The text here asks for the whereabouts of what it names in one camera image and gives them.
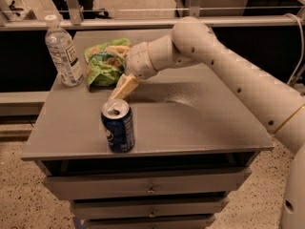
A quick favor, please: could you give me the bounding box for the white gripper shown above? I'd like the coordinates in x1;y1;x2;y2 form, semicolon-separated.
106;42;157;99

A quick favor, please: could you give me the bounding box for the green rice chip bag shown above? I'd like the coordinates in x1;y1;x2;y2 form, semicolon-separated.
84;37;131;89

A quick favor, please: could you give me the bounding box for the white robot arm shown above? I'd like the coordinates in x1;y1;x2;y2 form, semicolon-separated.
111;17;305;229

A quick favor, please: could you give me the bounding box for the clear plastic water bottle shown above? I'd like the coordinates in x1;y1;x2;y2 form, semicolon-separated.
45;15;83;87

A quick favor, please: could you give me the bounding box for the blue soda can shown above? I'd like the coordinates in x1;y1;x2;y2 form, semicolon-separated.
101;99;135;153

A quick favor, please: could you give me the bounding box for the grey drawer cabinet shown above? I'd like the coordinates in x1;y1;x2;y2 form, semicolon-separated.
20;28;275;229

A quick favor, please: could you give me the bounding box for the top grey drawer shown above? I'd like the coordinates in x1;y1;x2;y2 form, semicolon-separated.
44;168;251;200

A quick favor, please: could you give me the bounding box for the grey drawer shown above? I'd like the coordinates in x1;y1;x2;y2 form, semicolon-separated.
71;196;229;219
88;215;214;229
44;168;251;200

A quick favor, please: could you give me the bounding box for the middle grey drawer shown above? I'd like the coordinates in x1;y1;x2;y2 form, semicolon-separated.
71;196;229;219

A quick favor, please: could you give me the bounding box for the bottom grey drawer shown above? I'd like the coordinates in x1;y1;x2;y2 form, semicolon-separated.
88;215;214;229

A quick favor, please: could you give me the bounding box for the metal railing frame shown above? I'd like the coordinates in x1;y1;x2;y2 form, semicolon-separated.
0;0;305;31

